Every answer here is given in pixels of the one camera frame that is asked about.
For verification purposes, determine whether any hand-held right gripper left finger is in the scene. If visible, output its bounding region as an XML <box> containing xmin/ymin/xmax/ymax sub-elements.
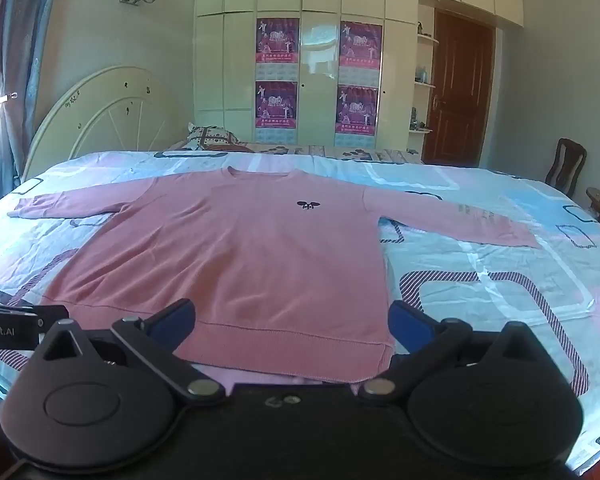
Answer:
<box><xmin>39</xmin><ymin>298</ymin><xmax>227</xmax><ymax>406</ymax></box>

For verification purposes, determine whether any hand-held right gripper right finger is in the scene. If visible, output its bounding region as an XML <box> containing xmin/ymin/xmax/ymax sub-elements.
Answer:
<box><xmin>359</xmin><ymin>300</ymin><xmax>564</xmax><ymax>406</ymax></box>

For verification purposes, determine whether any pink sweater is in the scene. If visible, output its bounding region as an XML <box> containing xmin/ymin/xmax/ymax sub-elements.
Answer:
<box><xmin>7</xmin><ymin>167</ymin><xmax>544</xmax><ymax>384</ymax></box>

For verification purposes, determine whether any patterned pastel bedsheet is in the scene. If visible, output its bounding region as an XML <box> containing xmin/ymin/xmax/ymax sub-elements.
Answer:
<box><xmin>0</xmin><ymin>149</ymin><xmax>600</xmax><ymax>477</ymax></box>

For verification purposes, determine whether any rust brown cushion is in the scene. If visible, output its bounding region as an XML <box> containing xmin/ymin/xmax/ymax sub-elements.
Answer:
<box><xmin>200</xmin><ymin>143</ymin><xmax>253</xmax><ymax>155</ymax></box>

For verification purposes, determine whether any patterned pillow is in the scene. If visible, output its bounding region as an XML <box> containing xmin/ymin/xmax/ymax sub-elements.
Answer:
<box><xmin>185</xmin><ymin>122</ymin><xmax>241</xmax><ymax>152</ymax></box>

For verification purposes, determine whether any floral bed cover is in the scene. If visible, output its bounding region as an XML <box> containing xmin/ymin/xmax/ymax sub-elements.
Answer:
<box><xmin>160</xmin><ymin>141</ymin><xmax>424</xmax><ymax>165</ymax></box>

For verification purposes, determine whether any cream round headboard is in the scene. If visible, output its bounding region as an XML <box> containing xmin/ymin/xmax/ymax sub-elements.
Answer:
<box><xmin>22</xmin><ymin>65</ymin><xmax>197</xmax><ymax>182</ymax></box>

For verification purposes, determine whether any brown wooden chair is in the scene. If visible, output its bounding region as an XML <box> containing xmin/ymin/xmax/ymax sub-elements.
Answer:
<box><xmin>545</xmin><ymin>137</ymin><xmax>588</xmax><ymax>199</ymax></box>

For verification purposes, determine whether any brown wooden door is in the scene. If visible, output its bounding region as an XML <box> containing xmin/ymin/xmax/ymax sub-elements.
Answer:
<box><xmin>422</xmin><ymin>10</ymin><xmax>496</xmax><ymax>169</ymax></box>

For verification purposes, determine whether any white corner shelf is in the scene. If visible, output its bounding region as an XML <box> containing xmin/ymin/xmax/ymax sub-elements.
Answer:
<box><xmin>407</xmin><ymin>5</ymin><xmax>440</xmax><ymax>154</ymax></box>

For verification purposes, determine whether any blue curtain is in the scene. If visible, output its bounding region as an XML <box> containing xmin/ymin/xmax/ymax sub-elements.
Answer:
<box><xmin>0</xmin><ymin>0</ymin><xmax>64</xmax><ymax>217</ymax></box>

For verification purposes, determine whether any cream glossy wardrobe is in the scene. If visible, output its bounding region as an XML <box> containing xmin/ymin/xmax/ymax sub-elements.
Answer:
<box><xmin>194</xmin><ymin>0</ymin><xmax>525</xmax><ymax>155</ymax></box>

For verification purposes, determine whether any purple wall poster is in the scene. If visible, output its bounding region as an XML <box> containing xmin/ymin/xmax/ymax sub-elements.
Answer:
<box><xmin>256</xmin><ymin>17</ymin><xmax>301</xmax><ymax>81</ymax></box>
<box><xmin>339</xmin><ymin>21</ymin><xmax>383</xmax><ymax>86</ymax></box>
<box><xmin>255</xmin><ymin>80</ymin><xmax>299</xmax><ymax>144</ymax></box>
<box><xmin>336</xmin><ymin>85</ymin><xmax>380</xmax><ymax>149</ymax></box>

